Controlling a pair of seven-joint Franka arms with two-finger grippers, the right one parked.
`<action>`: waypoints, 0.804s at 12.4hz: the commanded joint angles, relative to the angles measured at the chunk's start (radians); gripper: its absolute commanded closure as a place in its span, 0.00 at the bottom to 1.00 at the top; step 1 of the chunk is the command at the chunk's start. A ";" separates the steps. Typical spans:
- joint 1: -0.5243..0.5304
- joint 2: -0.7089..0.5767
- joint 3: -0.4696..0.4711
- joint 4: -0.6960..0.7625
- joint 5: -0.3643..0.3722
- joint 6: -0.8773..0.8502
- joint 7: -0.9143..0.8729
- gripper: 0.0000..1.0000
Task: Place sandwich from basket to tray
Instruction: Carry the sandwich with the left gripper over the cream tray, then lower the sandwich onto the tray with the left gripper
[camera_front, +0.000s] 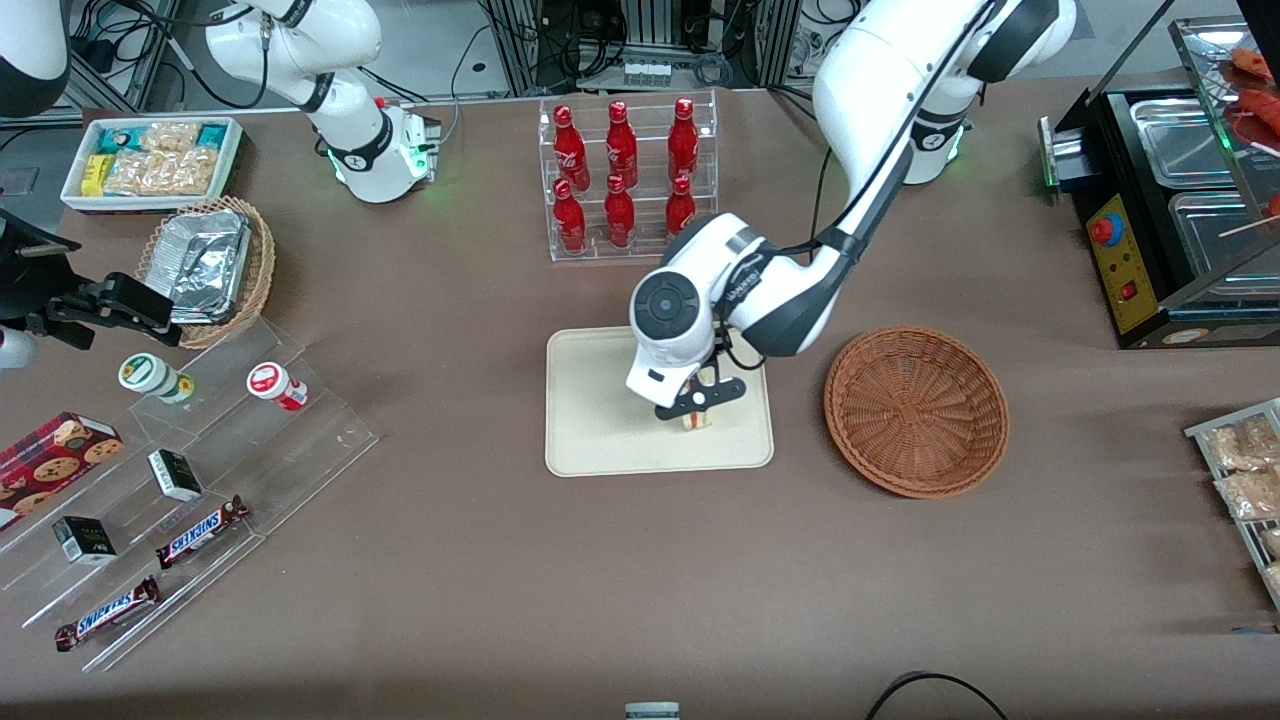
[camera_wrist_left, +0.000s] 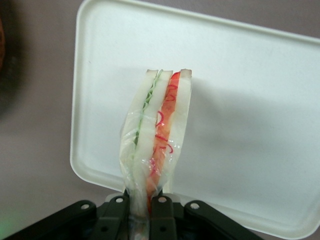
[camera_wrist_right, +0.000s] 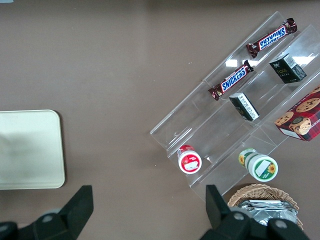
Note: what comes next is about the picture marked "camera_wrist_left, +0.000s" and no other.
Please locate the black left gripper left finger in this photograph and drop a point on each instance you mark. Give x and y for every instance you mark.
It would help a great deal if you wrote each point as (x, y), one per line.
(110, 220)

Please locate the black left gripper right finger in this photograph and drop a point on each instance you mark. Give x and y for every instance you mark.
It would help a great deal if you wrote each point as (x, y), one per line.
(165, 220)

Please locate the cream rectangular plastic tray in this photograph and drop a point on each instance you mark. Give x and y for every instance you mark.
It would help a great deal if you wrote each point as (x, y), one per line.
(237, 100)

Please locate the plastic-wrapped triangle sandwich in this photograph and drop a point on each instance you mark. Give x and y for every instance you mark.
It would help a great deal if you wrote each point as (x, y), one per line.
(150, 120)

